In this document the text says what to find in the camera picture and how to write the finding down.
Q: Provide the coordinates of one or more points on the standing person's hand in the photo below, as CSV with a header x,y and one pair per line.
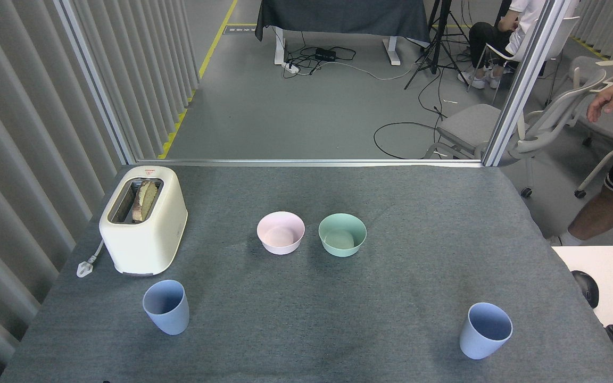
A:
x,y
612,97

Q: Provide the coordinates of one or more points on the blue plastic cup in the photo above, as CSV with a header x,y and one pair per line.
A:
x,y
477,346
171,319

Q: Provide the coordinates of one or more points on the grey mesh office chair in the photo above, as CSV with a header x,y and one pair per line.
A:
x,y
471,125
612,125

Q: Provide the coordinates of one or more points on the white chair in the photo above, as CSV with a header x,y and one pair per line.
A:
x,y
562,37

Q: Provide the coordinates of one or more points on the seated person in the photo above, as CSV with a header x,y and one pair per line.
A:
x,y
485,34

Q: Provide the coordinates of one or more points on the black tripod stand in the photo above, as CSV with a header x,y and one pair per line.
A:
x,y
435,42

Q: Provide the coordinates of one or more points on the black computer mouse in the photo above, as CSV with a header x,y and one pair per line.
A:
x,y
587,290

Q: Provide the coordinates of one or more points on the table with black cloth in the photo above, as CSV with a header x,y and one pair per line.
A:
x,y
344,16

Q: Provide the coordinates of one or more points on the black power adapter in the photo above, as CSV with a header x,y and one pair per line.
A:
x,y
325,54

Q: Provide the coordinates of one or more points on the green bowl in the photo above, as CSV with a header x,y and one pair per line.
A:
x,y
341,249

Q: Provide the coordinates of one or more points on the white power strip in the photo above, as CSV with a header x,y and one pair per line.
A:
x,y
291,67

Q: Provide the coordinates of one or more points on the pink bowl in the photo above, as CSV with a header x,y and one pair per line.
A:
x,y
280,246

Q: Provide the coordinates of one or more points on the toasted bread slice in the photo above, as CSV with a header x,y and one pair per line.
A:
x,y
146,199

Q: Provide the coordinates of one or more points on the cream white toaster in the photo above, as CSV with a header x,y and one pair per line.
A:
x,y
147,244

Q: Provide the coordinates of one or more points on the silver frame post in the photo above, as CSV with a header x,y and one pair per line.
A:
x,y
527,74
96,85

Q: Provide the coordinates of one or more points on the silver frame rail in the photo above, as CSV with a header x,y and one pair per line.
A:
x,y
306,163

